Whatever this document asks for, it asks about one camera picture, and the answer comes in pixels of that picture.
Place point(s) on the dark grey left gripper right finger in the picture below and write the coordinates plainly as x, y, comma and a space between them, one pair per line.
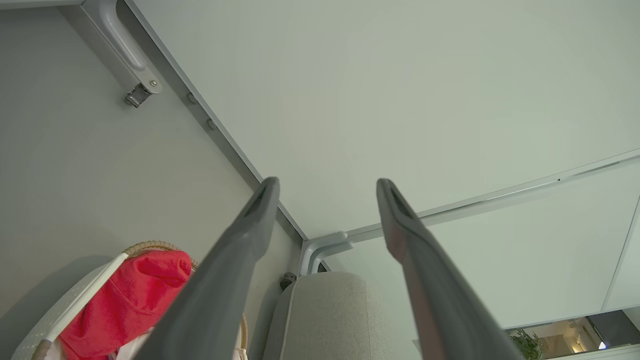
440, 300

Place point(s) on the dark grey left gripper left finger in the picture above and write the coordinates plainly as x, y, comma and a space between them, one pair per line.
215, 300

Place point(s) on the red garment with white trim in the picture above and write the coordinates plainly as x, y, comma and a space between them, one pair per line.
125, 305

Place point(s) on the grey fabric sofa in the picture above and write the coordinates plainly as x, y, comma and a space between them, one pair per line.
325, 320

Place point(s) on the white fabric piece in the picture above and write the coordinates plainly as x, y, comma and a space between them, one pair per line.
134, 347

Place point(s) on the green potted plant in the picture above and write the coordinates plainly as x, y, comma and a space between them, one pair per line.
525, 345

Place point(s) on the grey bent metal pipe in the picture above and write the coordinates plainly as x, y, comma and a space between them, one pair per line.
320, 247

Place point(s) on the silver metal latch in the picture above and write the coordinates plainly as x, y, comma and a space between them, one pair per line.
137, 95

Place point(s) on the silver horizontal wall rail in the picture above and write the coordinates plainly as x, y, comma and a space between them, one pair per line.
500, 195

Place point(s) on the grey metal wall frame rail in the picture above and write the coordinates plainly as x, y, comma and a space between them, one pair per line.
220, 135

